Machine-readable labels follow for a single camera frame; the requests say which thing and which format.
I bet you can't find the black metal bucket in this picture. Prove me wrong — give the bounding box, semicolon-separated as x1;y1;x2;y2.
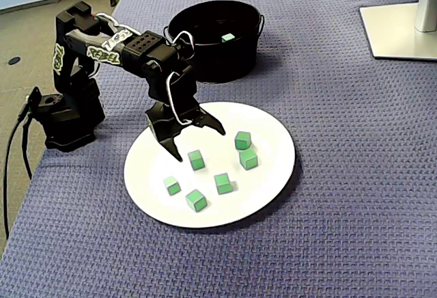
163;0;266;84

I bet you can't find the black cable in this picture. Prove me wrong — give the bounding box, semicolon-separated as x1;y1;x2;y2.
20;120;33;180
2;115;28;241

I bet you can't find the white round plate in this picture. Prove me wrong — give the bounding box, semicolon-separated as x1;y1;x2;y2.
123;101;296;230

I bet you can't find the white monitor stand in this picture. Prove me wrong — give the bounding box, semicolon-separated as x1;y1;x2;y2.
359;0;437;62

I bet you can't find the white servo wire loop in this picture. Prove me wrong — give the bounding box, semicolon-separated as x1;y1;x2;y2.
171;30;196;61
165;68;194;125

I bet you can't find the blue waffle cloth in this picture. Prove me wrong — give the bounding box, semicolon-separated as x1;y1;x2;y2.
0;0;437;298

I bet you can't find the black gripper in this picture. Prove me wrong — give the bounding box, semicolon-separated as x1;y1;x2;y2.
145;67;227;162

